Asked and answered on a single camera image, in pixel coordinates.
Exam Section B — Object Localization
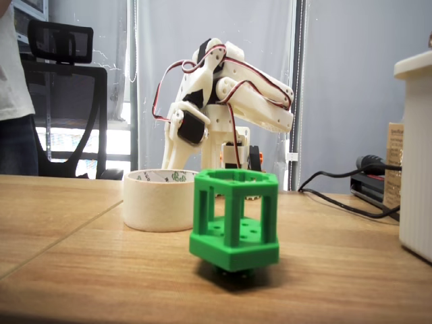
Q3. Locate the green hexagonal printed cage component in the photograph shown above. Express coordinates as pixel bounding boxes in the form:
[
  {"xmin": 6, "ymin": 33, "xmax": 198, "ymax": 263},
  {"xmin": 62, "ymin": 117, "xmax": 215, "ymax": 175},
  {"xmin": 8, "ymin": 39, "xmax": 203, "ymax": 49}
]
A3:
[{"xmin": 188, "ymin": 167, "xmax": 281, "ymax": 273}]

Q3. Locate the beige tape roll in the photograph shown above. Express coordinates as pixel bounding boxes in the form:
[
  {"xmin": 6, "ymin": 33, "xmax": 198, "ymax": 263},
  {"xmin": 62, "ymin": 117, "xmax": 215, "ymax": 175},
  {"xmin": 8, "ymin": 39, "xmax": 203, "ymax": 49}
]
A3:
[{"xmin": 121, "ymin": 168, "xmax": 200, "ymax": 233}]

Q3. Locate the orange and black table clamp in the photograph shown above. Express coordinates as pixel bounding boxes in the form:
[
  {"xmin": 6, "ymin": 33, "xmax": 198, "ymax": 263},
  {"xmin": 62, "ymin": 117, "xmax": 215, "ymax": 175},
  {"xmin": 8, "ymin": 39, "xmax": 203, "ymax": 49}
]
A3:
[{"xmin": 248, "ymin": 144, "xmax": 265, "ymax": 173}]

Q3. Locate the black mesh office chair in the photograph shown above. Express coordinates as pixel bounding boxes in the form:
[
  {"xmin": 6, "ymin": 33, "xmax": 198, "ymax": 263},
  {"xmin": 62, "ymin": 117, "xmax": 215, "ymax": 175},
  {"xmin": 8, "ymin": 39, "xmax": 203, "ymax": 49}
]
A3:
[{"xmin": 20, "ymin": 18, "xmax": 124, "ymax": 180}]

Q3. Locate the person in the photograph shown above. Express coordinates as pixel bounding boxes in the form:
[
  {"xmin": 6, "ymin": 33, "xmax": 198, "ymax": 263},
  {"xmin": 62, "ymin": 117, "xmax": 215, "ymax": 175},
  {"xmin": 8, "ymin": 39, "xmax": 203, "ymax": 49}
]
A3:
[{"xmin": 0, "ymin": 0, "xmax": 40, "ymax": 176}]

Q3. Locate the black power plug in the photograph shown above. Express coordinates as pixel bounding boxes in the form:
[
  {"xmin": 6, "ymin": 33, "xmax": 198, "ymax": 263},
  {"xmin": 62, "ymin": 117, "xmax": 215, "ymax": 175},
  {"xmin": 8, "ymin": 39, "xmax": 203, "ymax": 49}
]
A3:
[{"xmin": 356, "ymin": 154, "xmax": 403, "ymax": 176}]

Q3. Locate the black power supply unit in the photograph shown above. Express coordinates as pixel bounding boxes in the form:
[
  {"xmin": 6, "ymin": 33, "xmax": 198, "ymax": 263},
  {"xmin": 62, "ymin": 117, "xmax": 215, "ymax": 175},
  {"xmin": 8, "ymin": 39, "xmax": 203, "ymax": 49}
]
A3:
[{"xmin": 350, "ymin": 170, "xmax": 402, "ymax": 222}]

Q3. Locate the brown cardboard box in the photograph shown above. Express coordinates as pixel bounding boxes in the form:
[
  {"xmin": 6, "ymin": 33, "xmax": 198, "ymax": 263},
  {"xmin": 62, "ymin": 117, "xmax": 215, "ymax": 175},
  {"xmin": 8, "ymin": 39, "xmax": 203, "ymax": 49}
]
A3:
[{"xmin": 383, "ymin": 121, "xmax": 406, "ymax": 209}]

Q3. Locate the white ribbed container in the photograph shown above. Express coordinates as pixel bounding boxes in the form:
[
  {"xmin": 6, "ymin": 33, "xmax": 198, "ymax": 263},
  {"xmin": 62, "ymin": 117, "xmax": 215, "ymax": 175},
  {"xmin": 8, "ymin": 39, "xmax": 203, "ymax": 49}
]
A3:
[{"xmin": 394, "ymin": 50, "xmax": 432, "ymax": 265}]

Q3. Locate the red white black gripper wire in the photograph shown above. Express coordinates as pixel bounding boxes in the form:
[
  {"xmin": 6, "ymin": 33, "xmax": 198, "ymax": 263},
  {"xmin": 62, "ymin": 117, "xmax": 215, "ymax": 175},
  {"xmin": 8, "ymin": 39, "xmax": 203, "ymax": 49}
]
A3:
[{"xmin": 151, "ymin": 45, "xmax": 227, "ymax": 125}]

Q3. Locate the red white black arm wire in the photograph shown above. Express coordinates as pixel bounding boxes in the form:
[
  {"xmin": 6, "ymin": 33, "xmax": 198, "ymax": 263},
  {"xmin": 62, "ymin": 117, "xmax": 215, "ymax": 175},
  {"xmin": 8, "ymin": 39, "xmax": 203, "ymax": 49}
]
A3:
[{"xmin": 221, "ymin": 57, "xmax": 294, "ymax": 169}]

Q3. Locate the dark grey window post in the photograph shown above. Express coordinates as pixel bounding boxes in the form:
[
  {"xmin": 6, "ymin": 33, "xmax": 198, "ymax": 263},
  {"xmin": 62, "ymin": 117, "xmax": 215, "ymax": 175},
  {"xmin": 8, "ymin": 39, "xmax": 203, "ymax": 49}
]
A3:
[{"xmin": 290, "ymin": 0, "xmax": 308, "ymax": 192}]

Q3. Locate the black power cable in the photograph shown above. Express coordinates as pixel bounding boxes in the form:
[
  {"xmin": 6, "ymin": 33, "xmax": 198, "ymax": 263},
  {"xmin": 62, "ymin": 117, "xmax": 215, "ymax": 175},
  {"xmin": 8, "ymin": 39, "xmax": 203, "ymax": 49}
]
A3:
[{"xmin": 298, "ymin": 167, "xmax": 403, "ymax": 220}]

